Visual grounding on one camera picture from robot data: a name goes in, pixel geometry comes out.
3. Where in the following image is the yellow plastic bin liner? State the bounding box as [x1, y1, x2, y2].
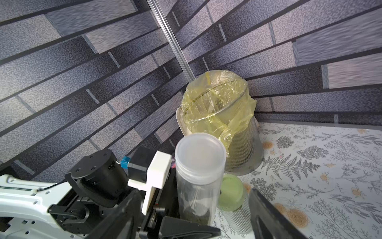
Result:
[176, 70, 257, 156]

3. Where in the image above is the floral patterned table mat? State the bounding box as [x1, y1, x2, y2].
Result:
[211, 122, 382, 239]

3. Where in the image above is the glass jar with green lid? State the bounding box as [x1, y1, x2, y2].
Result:
[218, 174, 252, 234]

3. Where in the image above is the grey mesh waste bin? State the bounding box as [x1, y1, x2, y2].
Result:
[175, 70, 265, 176]

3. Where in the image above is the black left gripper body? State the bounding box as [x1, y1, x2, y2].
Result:
[137, 168, 180, 239]

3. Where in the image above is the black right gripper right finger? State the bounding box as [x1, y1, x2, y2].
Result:
[249, 189, 306, 239]

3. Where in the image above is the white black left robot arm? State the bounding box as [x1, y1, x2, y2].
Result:
[1, 147, 221, 239]

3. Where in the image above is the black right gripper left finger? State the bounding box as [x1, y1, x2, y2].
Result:
[86, 190, 142, 239]

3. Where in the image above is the tall clear plastic jar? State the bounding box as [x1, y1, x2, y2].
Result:
[175, 133, 226, 226]

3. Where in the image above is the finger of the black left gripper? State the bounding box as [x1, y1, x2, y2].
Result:
[158, 216, 221, 239]

